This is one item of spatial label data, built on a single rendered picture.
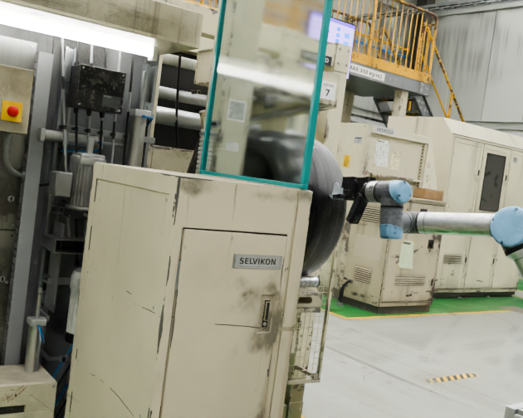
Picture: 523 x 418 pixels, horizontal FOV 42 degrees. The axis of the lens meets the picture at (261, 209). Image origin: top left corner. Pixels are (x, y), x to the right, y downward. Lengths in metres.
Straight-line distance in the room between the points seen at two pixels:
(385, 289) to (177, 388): 5.63
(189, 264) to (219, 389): 0.34
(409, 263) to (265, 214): 5.75
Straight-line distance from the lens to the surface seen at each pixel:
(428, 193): 7.58
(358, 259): 7.35
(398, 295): 7.36
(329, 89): 3.06
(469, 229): 2.27
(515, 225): 2.06
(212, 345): 1.69
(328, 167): 2.53
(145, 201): 1.71
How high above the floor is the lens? 1.30
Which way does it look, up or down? 3 degrees down
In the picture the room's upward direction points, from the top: 7 degrees clockwise
